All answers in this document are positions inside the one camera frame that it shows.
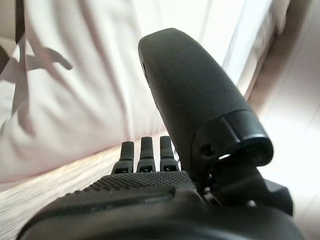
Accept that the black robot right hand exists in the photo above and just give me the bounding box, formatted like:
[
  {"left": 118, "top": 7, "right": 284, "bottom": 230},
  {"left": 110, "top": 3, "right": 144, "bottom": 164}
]
[{"left": 17, "top": 26, "right": 309, "bottom": 240}]

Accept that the beige upholstered bed frame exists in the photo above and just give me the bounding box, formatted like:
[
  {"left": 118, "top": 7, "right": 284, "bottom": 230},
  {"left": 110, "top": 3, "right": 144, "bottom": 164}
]
[{"left": 0, "top": 0, "right": 26, "bottom": 48}]

